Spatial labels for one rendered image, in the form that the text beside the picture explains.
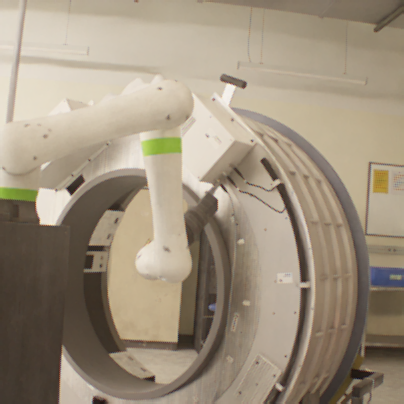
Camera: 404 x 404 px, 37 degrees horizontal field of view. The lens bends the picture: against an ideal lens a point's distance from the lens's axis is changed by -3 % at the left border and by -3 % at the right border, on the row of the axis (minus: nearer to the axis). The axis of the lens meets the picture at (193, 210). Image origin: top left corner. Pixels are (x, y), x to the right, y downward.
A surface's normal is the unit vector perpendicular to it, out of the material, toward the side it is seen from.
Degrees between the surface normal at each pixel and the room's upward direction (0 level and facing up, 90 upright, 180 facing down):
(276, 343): 90
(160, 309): 90
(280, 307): 90
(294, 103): 90
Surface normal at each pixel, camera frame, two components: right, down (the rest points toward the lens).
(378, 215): 0.11, -0.02
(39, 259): 0.91, 0.06
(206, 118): -0.55, -0.07
